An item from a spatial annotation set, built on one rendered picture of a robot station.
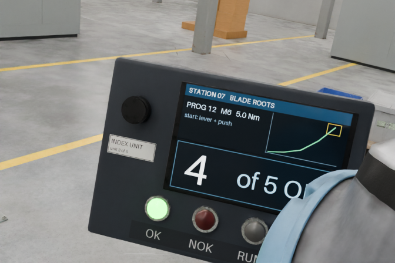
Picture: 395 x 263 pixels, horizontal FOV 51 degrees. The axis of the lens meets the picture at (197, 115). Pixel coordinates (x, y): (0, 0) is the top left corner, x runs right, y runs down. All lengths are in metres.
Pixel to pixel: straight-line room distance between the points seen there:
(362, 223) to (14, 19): 6.39
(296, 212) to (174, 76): 0.24
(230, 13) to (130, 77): 8.33
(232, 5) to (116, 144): 8.36
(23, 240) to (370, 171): 2.13
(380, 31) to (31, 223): 6.98
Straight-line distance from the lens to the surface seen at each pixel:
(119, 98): 0.43
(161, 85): 0.42
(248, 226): 0.42
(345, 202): 0.21
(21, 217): 2.42
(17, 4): 6.50
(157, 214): 0.43
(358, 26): 8.33
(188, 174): 0.42
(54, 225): 2.35
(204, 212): 0.42
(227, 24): 8.78
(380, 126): 3.78
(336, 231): 0.20
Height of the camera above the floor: 1.35
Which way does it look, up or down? 20 degrees down
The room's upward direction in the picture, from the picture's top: 8 degrees clockwise
